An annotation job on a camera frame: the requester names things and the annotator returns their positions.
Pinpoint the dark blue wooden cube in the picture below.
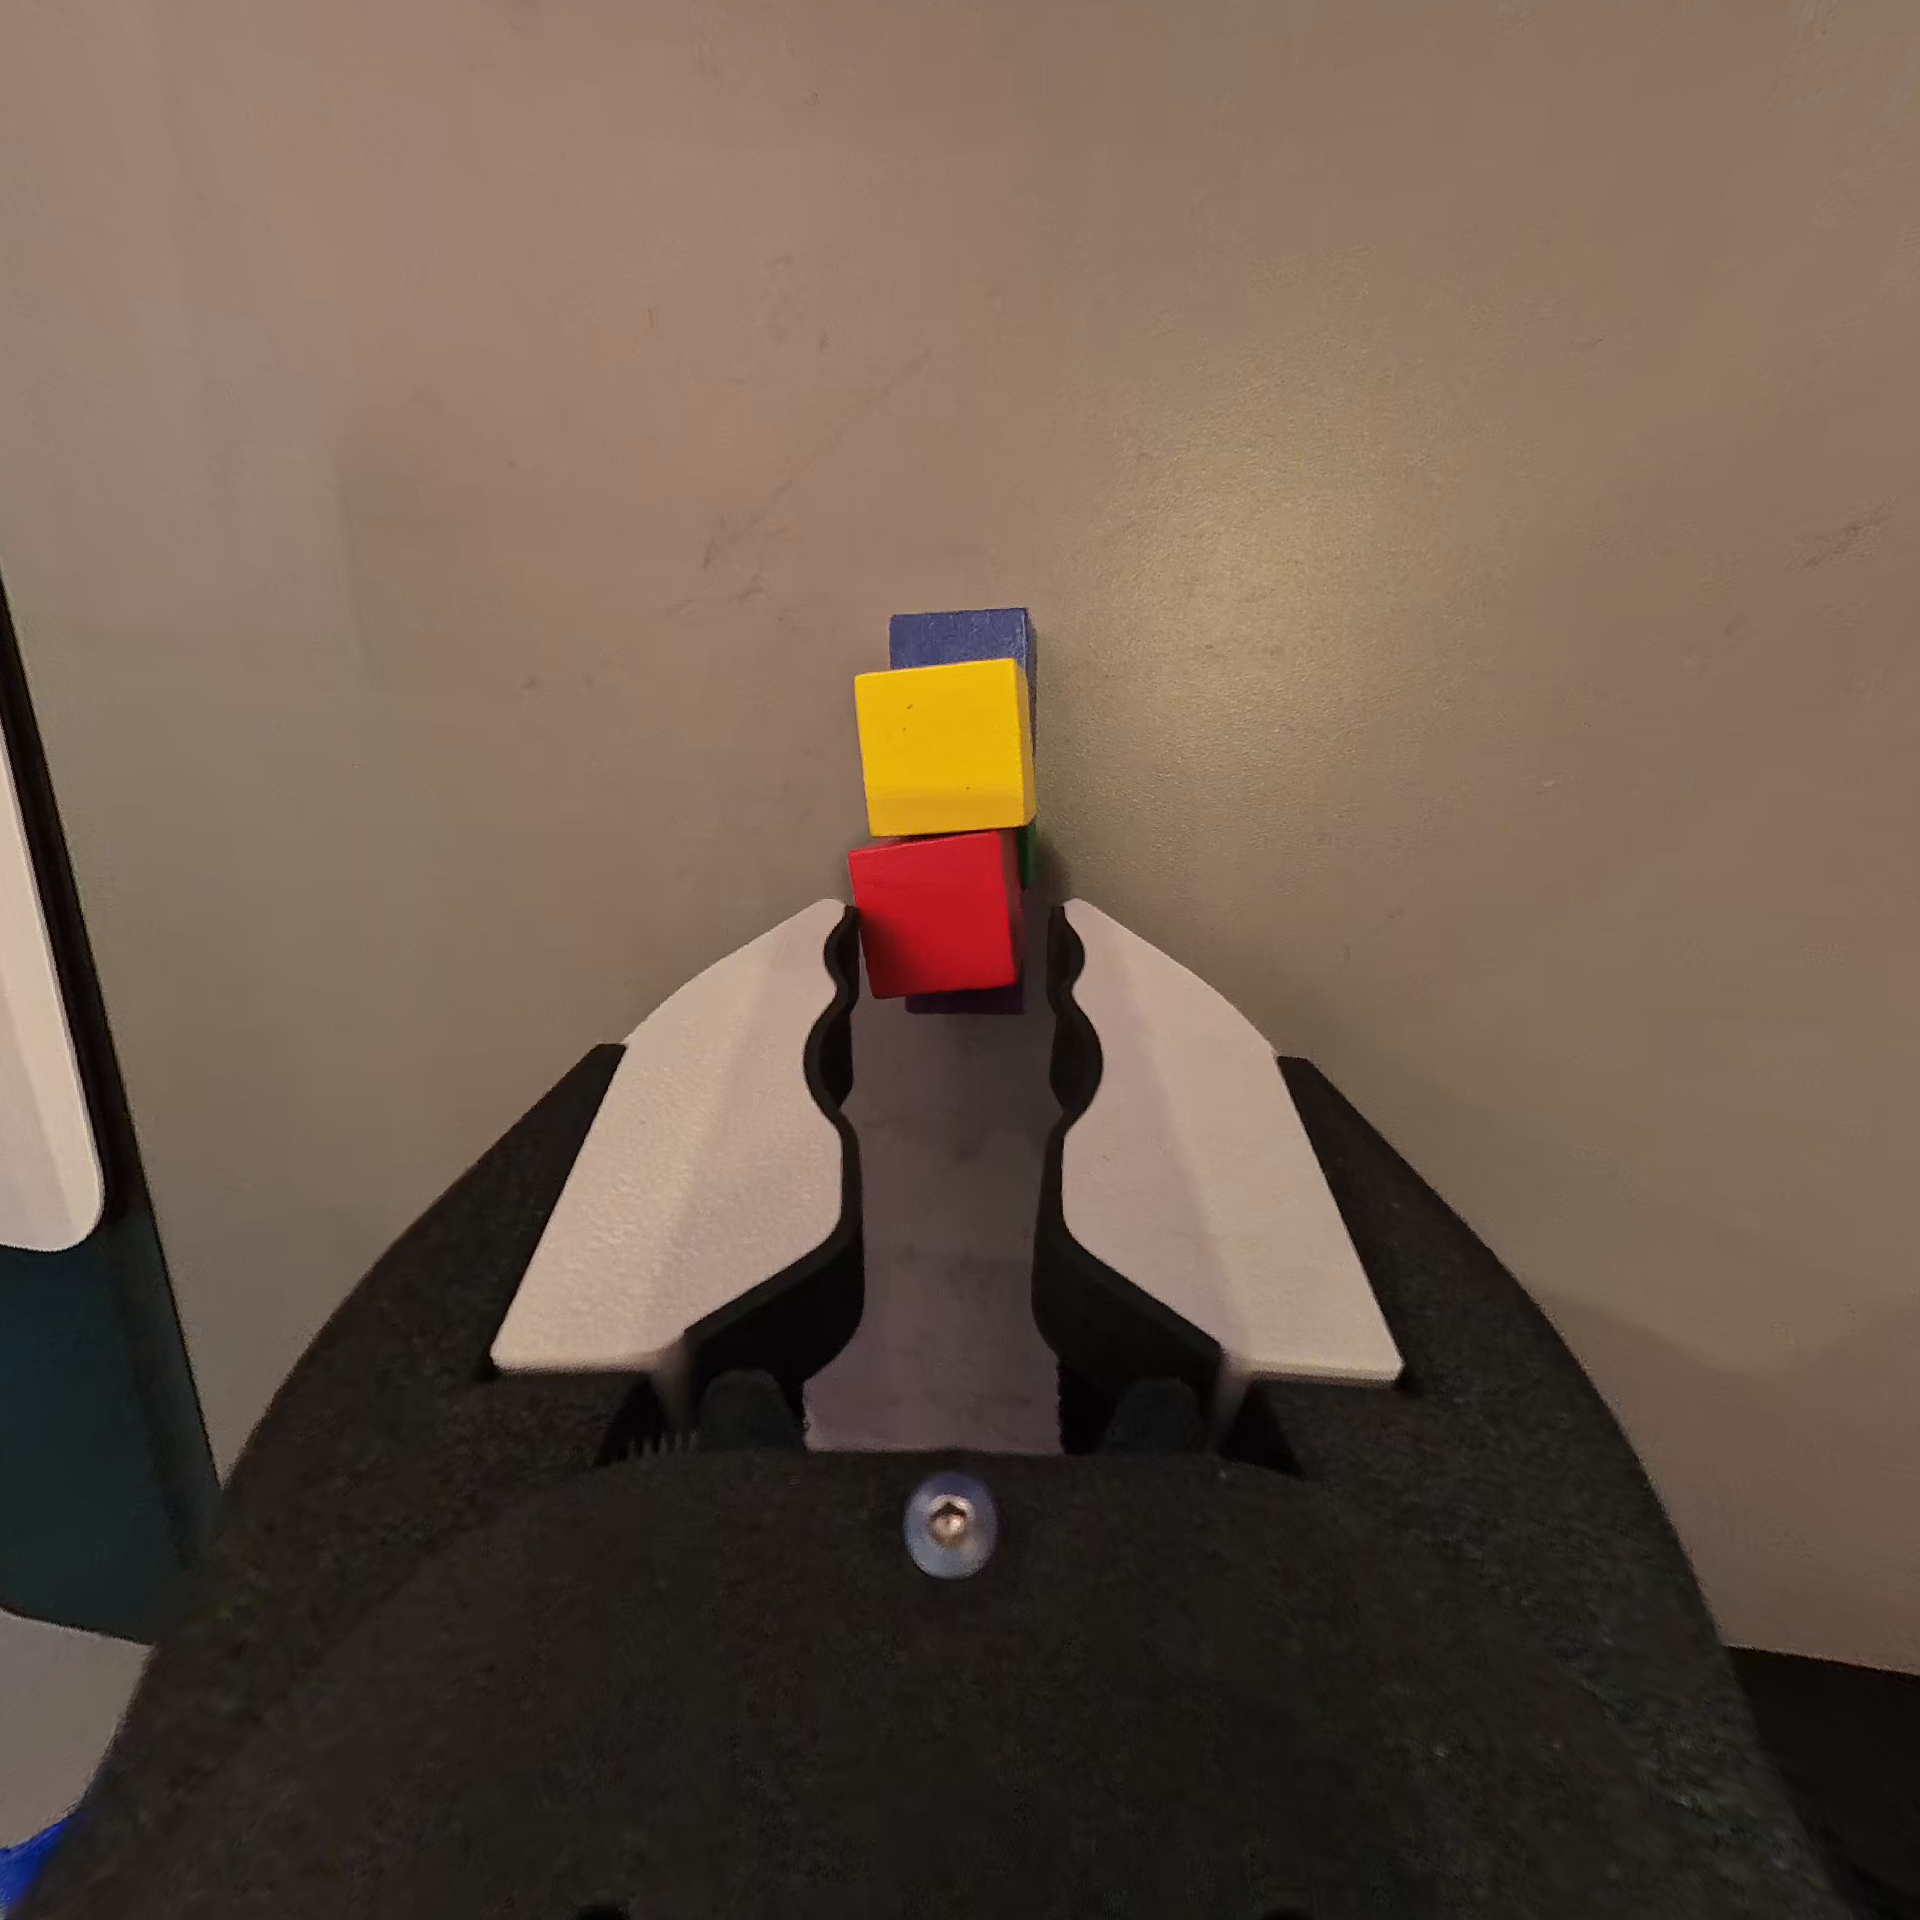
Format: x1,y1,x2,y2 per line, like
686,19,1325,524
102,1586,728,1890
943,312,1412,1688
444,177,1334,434
887,607,1039,818

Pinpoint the yellow wooden cube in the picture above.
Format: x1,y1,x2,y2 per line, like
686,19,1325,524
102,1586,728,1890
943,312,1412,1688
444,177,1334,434
852,656,1039,841

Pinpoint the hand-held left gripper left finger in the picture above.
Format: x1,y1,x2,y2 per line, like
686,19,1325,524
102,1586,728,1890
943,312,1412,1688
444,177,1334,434
489,896,868,1421

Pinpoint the blue plastic storage bin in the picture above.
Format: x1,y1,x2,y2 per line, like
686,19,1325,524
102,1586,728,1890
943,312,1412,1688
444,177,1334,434
0,1815,78,1912

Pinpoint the red wooden cube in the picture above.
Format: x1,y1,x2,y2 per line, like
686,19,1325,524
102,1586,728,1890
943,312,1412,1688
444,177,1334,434
845,829,1028,1001

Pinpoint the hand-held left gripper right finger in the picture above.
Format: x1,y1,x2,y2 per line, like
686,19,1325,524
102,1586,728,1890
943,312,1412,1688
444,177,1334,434
1030,896,1407,1421

